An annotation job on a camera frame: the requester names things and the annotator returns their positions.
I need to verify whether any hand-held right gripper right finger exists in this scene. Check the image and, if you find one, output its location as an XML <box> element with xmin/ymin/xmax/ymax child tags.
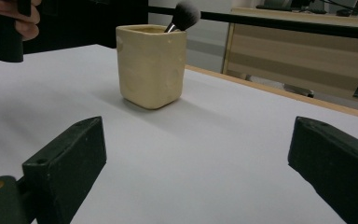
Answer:
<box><xmin>287</xmin><ymin>116</ymin><xmax>358</xmax><ymax>224</ymax></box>

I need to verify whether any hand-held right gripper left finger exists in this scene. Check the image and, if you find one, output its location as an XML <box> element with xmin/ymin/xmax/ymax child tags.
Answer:
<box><xmin>21</xmin><ymin>116</ymin><xmax>107</xmax><ymax>224</ymax></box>

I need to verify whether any beige square cup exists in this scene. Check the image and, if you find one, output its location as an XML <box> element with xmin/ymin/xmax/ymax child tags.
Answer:
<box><xmin>116</xmin><ymin>24</ymin><xmax>187</xmax><ymax>110</ymax></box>

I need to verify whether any black makeup brush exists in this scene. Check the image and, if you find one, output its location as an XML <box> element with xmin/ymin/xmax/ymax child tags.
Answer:
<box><xmin>163</xmin><ymin>0</ymin><xmax>201</xmax><ymax>34</ymax></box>

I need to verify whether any black curtain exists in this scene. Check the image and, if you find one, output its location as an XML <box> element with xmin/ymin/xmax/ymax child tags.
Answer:
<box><xmin>0</xmin><ymin>0</ymin><xmax>149</xmax><ymax>61</ymax></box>

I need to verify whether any black object under desk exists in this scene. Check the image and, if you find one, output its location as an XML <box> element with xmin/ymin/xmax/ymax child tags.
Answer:
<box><xmin>283</xmin><ymin>83</ymin><xmax>315</xmax><ymax>98</ymax></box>

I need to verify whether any wooden table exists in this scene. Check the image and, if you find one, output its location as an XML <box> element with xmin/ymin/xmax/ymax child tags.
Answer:
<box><xmin>185</xmin><ymin>64</ymin><xmax>358</xmax><ymax>122</ymax></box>

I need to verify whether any wooden desk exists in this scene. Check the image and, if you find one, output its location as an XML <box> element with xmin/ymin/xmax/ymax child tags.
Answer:
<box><xmin>222</xmin><ymin>7</ymin><xmax>358</xmax><ymax>108</ymax></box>

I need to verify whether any dark keyboard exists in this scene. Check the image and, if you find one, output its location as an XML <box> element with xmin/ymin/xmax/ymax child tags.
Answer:
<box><xmin>255</xmin><ymin>3</ymin><xmax>328</xmax><ymax>15</ymax></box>

